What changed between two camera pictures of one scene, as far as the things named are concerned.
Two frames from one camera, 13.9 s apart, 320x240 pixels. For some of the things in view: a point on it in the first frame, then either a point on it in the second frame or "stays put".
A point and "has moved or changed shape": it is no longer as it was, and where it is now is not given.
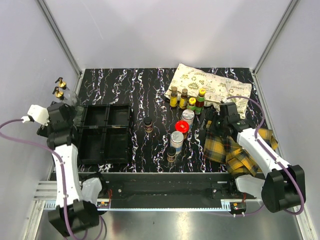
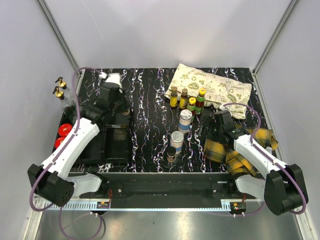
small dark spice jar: [171, 154] stays put
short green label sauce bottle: [192, 101] stays put
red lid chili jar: [183, 126] has moved or changed shape
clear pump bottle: [60, 96] stays put
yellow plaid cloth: [239, 162] stays put
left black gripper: [46, 130] → [122, 96]
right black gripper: [207, 116] → [209, 133]
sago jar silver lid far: [188, 115] stays put
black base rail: [170, 190] stays put
